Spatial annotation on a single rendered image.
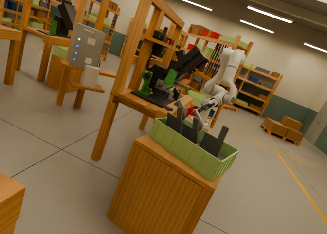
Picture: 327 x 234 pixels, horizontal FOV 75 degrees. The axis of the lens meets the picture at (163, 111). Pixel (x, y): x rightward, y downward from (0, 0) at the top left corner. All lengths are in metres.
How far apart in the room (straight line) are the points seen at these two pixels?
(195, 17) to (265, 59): 4.06
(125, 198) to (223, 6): 11.01
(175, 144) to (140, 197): 0.50
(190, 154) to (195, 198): 0.29
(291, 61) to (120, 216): 11.22
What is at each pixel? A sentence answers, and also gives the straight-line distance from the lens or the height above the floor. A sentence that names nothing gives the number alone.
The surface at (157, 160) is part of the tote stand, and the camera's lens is 1.60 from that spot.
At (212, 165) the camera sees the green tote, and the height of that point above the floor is 0.90.
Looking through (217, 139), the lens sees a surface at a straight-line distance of 1.60.
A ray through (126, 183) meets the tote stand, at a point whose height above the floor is 0.41.
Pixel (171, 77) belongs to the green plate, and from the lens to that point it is 2.75.
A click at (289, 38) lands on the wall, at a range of 12.23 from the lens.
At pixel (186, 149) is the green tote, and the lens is 1.59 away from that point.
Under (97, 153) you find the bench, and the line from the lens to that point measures 2.66.
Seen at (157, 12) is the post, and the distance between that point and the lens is 2.62.
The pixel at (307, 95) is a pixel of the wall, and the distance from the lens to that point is 12.59.
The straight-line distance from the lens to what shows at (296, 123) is 9.09.
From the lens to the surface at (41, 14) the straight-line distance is 10.98.
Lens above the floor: 1.51
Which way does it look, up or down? 16 degrees down
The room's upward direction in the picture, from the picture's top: 22 degrees clockwise
